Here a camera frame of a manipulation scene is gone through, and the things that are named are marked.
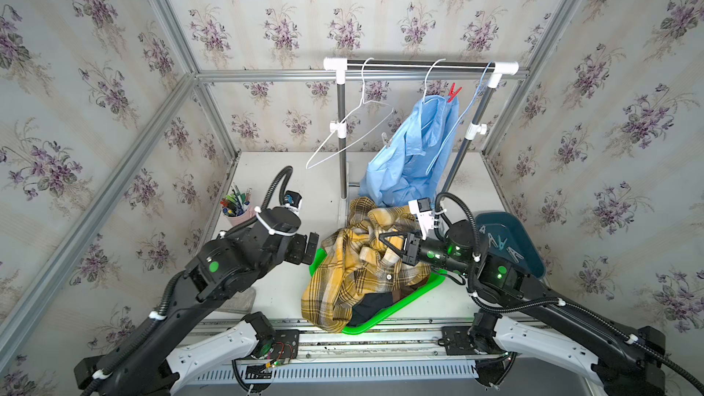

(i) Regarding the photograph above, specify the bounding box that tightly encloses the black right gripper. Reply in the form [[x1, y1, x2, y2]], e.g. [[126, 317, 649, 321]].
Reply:
[[381, 227, 479, 282]]

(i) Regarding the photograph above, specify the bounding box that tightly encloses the yellow plaid shirt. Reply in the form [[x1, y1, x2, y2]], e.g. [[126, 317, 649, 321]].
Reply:
[[301, 196, 431, 333]]

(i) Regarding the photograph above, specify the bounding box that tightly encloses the light blue shirt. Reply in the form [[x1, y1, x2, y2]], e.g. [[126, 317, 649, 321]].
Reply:
[[359, 99, 452, 207]]

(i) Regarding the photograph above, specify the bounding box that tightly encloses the grey clothespin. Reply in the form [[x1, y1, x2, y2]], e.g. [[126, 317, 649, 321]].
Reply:
[[507, 247, 524, 264], [488, 233, 498, 248]]

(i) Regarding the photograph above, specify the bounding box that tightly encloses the teal clothespin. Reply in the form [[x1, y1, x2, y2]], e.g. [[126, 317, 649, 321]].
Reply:
[[496, 236, 508, 250]]

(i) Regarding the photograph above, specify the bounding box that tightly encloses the light blue wire hanger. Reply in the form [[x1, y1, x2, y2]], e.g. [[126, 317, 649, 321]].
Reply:
[[425, 62, 505, 150]]

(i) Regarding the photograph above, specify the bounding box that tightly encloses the dark multicolour plaid shirt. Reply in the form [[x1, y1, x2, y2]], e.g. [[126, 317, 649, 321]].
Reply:
[[346, 290, 409, 327]]

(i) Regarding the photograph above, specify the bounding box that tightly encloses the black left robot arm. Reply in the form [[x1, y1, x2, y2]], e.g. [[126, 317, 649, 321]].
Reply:
[[74, 166, 319, 395]]

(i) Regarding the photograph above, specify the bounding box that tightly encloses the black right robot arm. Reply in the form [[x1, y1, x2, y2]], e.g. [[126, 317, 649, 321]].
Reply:
[[378, 192, 703, 395]]

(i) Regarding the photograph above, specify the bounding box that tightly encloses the green perforated plastic basket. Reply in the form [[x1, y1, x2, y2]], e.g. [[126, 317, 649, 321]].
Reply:
[[301, 246, 444, 335]]

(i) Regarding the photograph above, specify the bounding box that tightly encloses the pink pen cup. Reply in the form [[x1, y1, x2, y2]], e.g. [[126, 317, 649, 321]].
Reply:
[[220, 186, 255, 227]]

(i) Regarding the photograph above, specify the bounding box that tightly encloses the grey cloth pad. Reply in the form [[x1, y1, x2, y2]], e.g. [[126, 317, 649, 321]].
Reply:
[[218, 287, 257, 315]]

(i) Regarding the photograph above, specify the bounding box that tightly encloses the dark teal plastic tray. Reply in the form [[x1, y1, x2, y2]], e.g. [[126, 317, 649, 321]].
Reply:
[[476, 211, 546, 279]]

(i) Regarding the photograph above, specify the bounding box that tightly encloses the pale clothespin on blue shirt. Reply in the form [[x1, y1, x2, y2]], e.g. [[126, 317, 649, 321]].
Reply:
[[381, 132, 392, 149]]

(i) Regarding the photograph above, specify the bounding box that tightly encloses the red clothespin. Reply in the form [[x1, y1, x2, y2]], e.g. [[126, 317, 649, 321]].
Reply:
[[447, 82, 463, 103]]

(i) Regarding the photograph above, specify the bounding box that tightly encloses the metal clothes rack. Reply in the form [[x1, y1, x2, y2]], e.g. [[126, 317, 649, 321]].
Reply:
[[324, 57, 520, 206]]

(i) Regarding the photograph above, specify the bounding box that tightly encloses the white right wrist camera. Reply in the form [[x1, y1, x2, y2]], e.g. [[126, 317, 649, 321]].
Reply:
[[408, 197, 438, 240]]

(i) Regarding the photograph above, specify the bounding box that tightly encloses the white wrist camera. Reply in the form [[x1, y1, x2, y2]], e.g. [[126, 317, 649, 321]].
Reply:
[[282, 190, 303, 213], [408, 197, 438, 240]]

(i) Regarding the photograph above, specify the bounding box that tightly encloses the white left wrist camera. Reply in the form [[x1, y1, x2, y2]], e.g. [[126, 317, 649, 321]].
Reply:
[[282, 190, 303, 213]]

